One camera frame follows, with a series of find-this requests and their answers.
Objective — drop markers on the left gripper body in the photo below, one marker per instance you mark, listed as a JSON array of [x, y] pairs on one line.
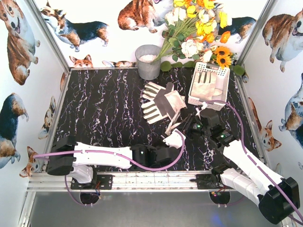
[[164, 146]]

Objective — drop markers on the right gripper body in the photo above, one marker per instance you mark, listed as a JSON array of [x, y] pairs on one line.
[[189, 120]]

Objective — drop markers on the white glove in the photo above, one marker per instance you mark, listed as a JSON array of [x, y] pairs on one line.
[[175, 122]]

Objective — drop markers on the grey-strap glove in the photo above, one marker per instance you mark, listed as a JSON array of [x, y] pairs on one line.
[[217, 92], [167, 105], [203, 85]]

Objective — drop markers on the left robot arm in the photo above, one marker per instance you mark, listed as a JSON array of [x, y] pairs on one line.
[[79, 161]]

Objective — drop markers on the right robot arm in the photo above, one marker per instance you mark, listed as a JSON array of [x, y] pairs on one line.
[[275, 196]]

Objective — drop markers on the white perforated storage basket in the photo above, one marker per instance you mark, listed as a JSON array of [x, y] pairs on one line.
[[222, 83]]

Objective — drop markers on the back centre glove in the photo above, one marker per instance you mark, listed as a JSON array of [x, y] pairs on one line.
[[152, 90]]

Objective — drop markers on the grey metal bucket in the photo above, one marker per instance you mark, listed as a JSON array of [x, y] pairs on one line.
[[147, 63]]

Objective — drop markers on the artificial flower bouquet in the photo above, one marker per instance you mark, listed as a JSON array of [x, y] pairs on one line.
[[198, 30]]

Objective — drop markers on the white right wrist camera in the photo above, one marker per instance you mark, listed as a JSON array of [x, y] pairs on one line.
[[199, 109]]

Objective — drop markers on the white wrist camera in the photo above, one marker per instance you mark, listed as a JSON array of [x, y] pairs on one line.
[[199, 109], [175, 139]]

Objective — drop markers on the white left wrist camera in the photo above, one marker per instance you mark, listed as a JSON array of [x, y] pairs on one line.
[[175, 139]]

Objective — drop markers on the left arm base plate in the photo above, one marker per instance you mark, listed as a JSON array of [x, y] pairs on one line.
[[100, 182]]

